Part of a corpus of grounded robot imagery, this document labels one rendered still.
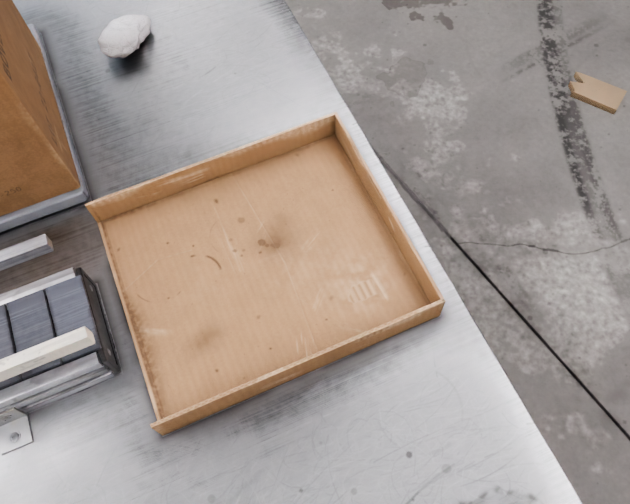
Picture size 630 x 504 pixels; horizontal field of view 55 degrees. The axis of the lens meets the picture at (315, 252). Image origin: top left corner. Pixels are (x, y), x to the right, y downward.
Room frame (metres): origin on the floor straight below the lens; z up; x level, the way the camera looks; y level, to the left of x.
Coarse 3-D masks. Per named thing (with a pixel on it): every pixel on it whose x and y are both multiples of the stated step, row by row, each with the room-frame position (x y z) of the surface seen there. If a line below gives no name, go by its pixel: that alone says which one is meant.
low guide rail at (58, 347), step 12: (60, 336) 0.19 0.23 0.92; (72, 336) 0.19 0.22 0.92; (84, 336) 0.19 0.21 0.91; (36, 348) 0.18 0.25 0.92; (48, 348) 0.18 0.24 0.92; (60, 348) 0.18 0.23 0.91; (72, 348) 0.18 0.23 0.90; (0, 360) 0.18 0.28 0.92; (12, 360) 0.17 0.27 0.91; (24, 360) 0.17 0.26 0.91; (36, 360) 0.17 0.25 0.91; (48, 360) 0.18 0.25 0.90; (0, 372) 0.16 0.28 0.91; (12, 372) 0.17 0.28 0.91
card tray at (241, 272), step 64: (320, 128) 0.45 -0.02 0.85; (128, 192) 0.37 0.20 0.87; (192, 192) 0.39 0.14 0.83; (256, 192) 0.38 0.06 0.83; (320, 192) 0.37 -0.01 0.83; (128, 256) 0.31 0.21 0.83; (192, 256) 0.30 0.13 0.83; (256, 256) 0.30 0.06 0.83; (320, 256) 0.29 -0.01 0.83; (384, 256) 0.28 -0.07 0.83; (128, 320) 0.24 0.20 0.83; (192, 320) 0.23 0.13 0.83; (256, 320) 0.22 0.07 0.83; (320, 320) 0.22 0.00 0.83; (384, 320) 0.21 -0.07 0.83; (192, 384) 0.16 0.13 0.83; (256, 384) 0.15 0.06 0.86
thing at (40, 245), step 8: (32, 240) 0.27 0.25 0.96; (40, 240) 0.27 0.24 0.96; (48, 240) 0.27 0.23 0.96; (8, 248) 0.26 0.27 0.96; (16, 248) 0.26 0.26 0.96; (24, 248) 0.26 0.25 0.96; (32, 248) 0.26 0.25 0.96; (40, 248) 0.26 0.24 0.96; (48, 248) 0.26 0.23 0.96; (0, 256) 0.25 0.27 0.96; (8, 256) 0.25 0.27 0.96; (16, 256) 0.25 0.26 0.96; (24, 256) 0.25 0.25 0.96; (32, 256) 0.26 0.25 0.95; (0, 264) 0.25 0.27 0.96; (8, 264) 0.25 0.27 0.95; (16, 264) 0.25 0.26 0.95
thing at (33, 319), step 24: (48, 288) 0.26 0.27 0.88; (72, 288) 0.26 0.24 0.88; (0, 312) 0.24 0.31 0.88; (24, 312) 0.23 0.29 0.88; (48, 312) 0.23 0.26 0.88; (72, 312) 0.23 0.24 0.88; (0, 336) 0.21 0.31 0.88; (24, 336) 0.21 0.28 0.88; (48, 336) 0.21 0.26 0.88; (96, 336) 0.20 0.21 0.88; (72, 360) 0.19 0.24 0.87; (0, 384) 0.16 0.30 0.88
